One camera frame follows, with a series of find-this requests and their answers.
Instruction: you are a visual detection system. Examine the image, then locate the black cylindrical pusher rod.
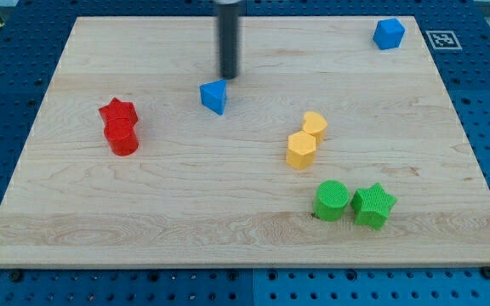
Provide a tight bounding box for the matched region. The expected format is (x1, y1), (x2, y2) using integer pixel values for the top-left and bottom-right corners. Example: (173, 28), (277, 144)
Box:
(215, 0), (241, 80)

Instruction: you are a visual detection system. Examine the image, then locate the blue triangle block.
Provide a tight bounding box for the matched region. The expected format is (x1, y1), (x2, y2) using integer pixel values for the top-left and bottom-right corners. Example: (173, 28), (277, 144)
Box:
(199, 79), (227, 116)

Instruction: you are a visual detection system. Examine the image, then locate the blue cube block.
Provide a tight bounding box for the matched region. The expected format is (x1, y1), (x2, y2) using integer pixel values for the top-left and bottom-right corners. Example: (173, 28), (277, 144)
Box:
(373, 18), (406, 50)

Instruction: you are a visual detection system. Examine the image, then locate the yellow heart block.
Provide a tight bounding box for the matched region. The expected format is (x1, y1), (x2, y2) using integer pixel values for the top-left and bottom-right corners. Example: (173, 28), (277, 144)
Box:
(302, 110), (328, 146)

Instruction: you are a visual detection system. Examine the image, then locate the red star block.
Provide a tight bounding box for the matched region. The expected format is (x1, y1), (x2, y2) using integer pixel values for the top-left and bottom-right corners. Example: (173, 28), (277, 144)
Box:
(99, 98), (139, 124)

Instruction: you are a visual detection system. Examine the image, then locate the yellow hexagon block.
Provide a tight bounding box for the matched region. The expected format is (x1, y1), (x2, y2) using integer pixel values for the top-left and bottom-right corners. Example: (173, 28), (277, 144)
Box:
(286, 131), (316, 170)

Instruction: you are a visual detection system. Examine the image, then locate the red cylinder block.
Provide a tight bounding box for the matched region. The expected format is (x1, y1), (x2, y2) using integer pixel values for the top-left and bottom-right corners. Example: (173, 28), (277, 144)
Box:
(104, 118), (139, 156)

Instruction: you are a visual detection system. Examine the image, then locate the wooden board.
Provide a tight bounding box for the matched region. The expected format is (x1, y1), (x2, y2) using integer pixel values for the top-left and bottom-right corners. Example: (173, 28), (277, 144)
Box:
(0, 16), (490, 269)

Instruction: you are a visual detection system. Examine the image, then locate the green cylinder block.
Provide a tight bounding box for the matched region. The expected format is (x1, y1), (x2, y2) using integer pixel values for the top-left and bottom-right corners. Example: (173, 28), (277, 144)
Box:
(313, 180), (350, 222)

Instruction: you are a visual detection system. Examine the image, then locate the white fiducial marker tag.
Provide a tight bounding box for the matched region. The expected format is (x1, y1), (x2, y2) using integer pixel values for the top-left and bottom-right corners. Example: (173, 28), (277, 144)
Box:
(426, 30), (462, 50)

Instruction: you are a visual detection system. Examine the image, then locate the green star block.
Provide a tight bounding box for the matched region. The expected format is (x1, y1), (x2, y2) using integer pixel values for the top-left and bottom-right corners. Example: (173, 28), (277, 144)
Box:
(350, 183), (397, 230)

